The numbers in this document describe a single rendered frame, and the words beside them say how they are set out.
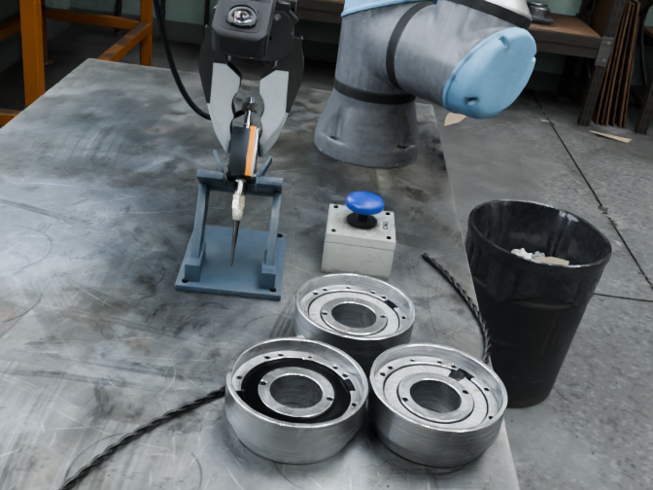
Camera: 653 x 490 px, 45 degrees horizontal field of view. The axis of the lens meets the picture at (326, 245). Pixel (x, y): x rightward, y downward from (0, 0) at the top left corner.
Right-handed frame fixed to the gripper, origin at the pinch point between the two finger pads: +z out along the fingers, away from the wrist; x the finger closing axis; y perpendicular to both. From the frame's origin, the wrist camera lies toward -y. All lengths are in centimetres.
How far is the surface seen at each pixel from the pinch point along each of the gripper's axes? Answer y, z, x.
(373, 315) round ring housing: -13.6, 9.3, -13.3
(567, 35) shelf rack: 313, 47, -134
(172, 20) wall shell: 383, 81, 70
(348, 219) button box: 0.3, 7.0, -11.1
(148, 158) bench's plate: 21.4, 11.9, 13.4
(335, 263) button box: -2.6, 10.7, -10.2
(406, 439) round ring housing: -29.1, 9.6, -14.9
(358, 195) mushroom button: 0.7, 4.4, -11.8
